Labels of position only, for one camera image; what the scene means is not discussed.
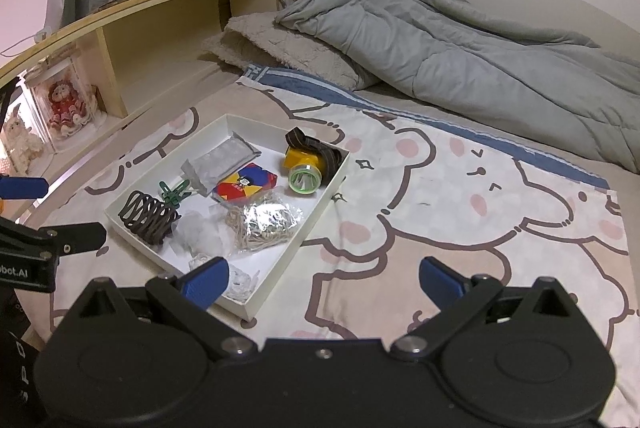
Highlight white shallow cardboard box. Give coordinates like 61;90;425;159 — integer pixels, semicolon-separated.
104;113;351;321

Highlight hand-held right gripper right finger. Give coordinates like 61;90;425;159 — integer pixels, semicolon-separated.
390;256;576;361

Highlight beige fluffy pillow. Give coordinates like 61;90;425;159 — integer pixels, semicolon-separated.
202;14;381;90

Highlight yellow headlamp with black strap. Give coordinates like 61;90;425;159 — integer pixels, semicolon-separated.
284;127;346;196

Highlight doll in clear case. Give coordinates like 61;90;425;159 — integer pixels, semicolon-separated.
20;50;103;154

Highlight brown hair tie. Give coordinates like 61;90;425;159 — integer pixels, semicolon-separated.
117;190;181;246

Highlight white plush doll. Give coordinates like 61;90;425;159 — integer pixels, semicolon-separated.
0;104;45;171

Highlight clear bag of rubber bands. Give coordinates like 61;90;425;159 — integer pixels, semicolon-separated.
222;193;306;254

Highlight green plastic clips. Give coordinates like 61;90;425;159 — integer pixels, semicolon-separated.
159;180;193;209

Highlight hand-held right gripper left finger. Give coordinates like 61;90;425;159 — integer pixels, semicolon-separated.
74;256;258;361

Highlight white charger cable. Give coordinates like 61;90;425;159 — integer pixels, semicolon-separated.
0;27;56;58

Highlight colourful card box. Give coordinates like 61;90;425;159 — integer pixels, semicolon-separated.
212;163;278;204

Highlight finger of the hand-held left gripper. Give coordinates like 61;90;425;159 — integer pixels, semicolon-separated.
0;218;107;255
0;175;49;200

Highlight white mesh net bundle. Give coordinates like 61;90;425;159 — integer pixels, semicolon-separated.
189;253;262;304

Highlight wooden bedside shelf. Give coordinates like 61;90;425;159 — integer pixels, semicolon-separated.
0;0;323;229

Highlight grey duvet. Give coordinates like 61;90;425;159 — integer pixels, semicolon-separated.
274;0;640;174

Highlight bear printed blanket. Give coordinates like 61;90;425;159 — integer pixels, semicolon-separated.
50;63;638;428

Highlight white knotted cloth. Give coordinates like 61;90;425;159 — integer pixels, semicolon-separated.
175;213;226;255

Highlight silver foil packet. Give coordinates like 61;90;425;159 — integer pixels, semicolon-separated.
182;133;261;196

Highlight doll in red dress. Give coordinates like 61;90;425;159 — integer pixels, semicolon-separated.
46;79;85;135

